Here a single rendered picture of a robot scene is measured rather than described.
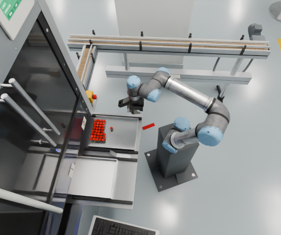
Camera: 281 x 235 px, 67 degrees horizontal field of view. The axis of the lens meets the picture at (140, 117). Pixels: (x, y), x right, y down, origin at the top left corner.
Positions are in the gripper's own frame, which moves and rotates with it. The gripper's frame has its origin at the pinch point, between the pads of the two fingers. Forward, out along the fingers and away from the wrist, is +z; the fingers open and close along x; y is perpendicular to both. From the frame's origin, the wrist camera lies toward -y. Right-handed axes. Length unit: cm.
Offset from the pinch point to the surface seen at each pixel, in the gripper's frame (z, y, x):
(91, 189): 21, -24, -49
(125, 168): 21.6, -3.1, -32.8
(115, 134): 21.4, -14.6, -7.8
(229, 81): 63, 94, 84
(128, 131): 21.4, -4.6, -4.6
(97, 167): 21.4, -22.9, -33.9
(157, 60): 95, 11, 143
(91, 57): 17, -48, 66
